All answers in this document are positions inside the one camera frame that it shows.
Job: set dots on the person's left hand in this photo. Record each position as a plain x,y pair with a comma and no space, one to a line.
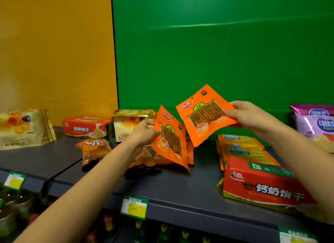
139,135

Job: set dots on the person's right hand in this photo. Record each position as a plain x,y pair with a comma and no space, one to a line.
257,119

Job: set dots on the person's right thumb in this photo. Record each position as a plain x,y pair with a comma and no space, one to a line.
233,113

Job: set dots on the person's left thumb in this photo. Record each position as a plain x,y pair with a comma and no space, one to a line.
154,133

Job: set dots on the orange snack stick packet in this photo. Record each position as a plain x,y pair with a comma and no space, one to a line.
190,152
204,115
171,141

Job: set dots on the person's left forearm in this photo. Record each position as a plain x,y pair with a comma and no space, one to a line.
86,193

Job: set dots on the person's right forearm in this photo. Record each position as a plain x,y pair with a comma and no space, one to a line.
305,162

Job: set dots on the yellow cracker package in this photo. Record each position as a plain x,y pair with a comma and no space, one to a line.
248,154
240,139

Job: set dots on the small gold pastry package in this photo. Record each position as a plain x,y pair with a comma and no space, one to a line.
129,124

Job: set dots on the orange brown chip bag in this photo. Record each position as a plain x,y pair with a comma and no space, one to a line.
146,160
92,151

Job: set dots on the small red biscuit package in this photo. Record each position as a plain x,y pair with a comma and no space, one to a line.
87,127

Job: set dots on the wide grey metal shelf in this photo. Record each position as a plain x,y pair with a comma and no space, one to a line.
187,195

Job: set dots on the green yellow price tag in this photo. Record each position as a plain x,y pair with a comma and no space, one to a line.
15,180
297,236
134,207

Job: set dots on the dark purple chip bag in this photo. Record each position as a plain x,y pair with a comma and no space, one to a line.
311,109

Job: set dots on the large red biscuit package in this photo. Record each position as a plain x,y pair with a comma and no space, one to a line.
266,189

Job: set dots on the light purple chip bag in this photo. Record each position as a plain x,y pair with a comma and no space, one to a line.
317,132

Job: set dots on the green bottle with yellow cap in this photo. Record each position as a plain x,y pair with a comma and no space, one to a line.
164,232
206,240
185,235
138,231

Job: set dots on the narrow grey metal shelf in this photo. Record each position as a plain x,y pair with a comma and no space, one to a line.
39,159

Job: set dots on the large gold pastry package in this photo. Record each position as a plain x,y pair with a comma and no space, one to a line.
24,128

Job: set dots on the glass jar with lid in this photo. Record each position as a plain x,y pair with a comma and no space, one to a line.
7,222
23,202

